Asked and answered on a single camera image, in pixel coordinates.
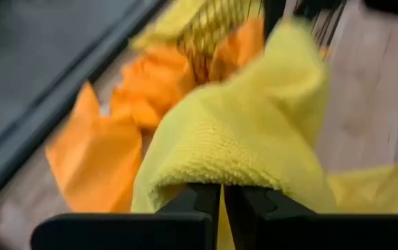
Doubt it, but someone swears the black wire basket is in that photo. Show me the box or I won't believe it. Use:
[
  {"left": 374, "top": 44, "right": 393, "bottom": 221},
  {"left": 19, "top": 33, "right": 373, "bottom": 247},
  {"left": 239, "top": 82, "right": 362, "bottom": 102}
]
[{"left": 176, "top": 0, "right": 347, "bottom": 86}]

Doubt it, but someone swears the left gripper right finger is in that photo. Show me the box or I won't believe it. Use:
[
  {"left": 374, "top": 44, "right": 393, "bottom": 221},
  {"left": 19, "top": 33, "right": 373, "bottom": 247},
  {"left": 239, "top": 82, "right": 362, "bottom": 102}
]
[{"left": 223, "top": 184, "right": 398, "bottom": 250}]

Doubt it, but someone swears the orange microfiber towel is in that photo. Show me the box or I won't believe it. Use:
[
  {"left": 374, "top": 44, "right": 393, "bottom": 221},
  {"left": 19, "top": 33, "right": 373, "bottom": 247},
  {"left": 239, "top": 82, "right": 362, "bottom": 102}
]
[
  {"left": 44, "top": 82, "right": 143, "bottom": 213},
  {"left": 110, "top": 44, "right": 197, "bottom": 130},
  {"left": 208, "top": 16, "right": 266, "bottom": 83}
]

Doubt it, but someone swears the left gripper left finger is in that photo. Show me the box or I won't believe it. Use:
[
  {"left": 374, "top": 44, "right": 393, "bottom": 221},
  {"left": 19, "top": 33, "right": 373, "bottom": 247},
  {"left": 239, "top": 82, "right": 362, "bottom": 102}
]
[{"left": 30, "top": 183, "right": 222, "bottom": 250}]

